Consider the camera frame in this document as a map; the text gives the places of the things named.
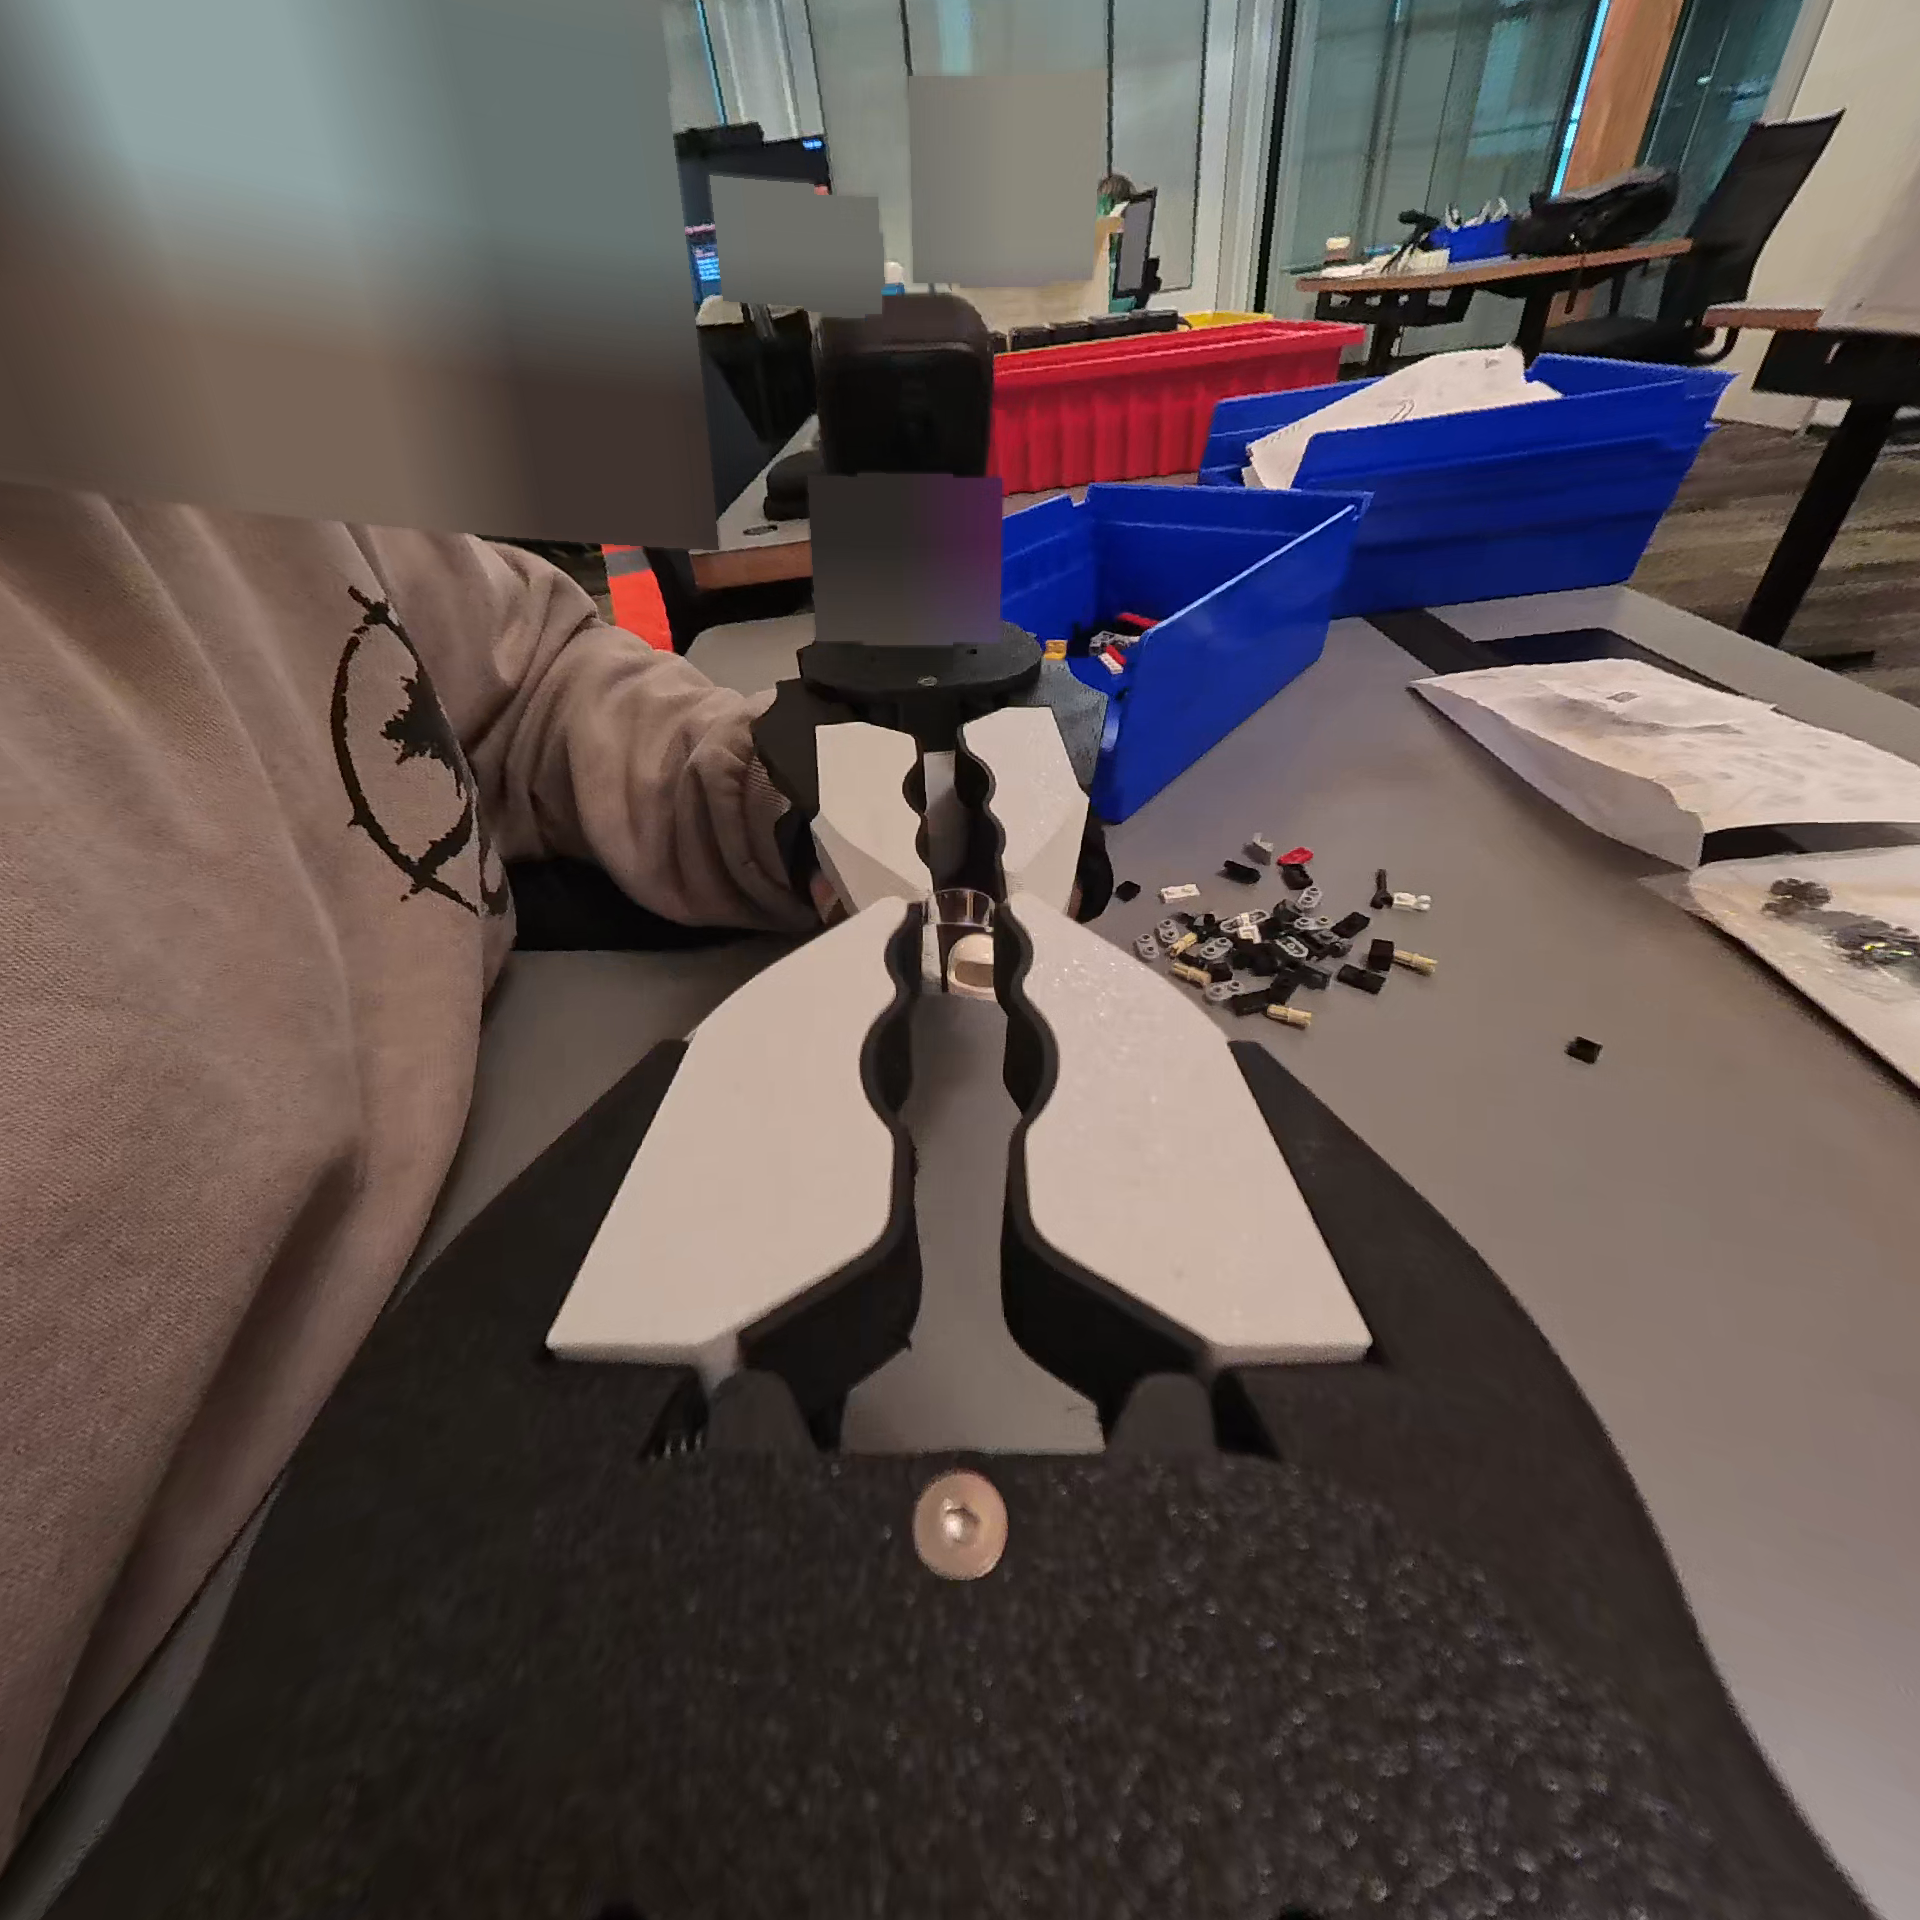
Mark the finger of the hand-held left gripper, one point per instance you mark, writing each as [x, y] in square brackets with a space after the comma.
[862, 809]
[1043, 796]

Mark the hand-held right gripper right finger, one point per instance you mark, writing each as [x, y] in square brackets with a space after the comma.
[1201, 1200]

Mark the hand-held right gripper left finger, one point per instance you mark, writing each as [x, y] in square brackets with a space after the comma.
[720, 1200]

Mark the clear plastic piece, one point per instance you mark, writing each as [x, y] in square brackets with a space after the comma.
[962, 905]

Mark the white toy helmet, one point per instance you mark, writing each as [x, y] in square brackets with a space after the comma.
[969, 967]

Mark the instruction booklet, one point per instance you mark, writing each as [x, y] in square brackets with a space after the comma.
[1881, 284]

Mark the person's left forearm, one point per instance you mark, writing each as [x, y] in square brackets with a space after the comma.
[629, 750]

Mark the wooden background desk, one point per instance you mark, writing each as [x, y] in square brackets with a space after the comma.
[1499, 269]

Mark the person's left hand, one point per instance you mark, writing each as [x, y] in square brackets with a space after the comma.
[826, 902]

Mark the black zip case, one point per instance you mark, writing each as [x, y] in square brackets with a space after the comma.
[787, 487]

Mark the black office chair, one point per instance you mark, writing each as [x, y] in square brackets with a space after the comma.
[751, 375]
[1747, 225]

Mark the assorted loose bricks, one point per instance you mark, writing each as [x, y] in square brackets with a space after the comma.
[1110, 639]

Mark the grey side table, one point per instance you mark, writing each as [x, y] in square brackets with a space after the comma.
[751, 510]

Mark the red plastic bin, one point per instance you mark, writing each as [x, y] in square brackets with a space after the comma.
[1141, 406]

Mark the black cloth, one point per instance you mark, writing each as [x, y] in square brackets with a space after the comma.
[629, 909]

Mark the computer monitor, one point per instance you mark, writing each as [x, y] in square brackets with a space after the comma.
[698, 225]

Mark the pile of small bricks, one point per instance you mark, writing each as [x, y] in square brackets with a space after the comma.
[1277, 944]

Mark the yellow plastic bin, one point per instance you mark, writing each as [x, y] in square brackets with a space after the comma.
[1230, 319]

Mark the white paper sheets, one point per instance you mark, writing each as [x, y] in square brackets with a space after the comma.
[1394, 406]

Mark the wide blue plastic bin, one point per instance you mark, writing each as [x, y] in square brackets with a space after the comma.
[1499, 510]

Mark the beige hoodie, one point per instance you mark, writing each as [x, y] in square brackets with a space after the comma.
[149, 1050]

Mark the printed white paper bag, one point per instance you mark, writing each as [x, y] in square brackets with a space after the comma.
[1650, 750]

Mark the clear bag of black parts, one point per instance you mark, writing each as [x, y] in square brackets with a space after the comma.
[1829, 944]

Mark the wooden column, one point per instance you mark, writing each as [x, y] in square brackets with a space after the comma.
[1622, 90]

